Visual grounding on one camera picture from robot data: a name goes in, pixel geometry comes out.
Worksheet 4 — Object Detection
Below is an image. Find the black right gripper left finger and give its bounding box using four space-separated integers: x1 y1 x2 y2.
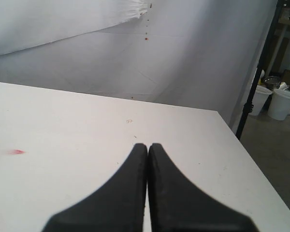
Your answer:
43 144 147 232

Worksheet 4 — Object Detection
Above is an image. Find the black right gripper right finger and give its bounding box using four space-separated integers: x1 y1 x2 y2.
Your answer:
147 144 258 232

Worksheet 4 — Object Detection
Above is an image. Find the black backdrop stand pole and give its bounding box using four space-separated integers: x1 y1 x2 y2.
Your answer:
235 0 284 141

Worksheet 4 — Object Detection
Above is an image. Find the white bucket near pole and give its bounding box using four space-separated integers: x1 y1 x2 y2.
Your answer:
249 85 272 116

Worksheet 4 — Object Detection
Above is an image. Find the white bucket right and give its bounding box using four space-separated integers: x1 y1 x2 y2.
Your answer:
267 89 290 121

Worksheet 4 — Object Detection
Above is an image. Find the white backdrop sheet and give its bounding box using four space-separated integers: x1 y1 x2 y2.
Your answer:
0 0 277 126

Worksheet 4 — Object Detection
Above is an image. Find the metal pot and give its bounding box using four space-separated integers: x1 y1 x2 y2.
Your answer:
263 76 281 90

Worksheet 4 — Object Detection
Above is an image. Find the wooden shelf unit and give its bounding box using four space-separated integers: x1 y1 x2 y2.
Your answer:
264 5 290 76

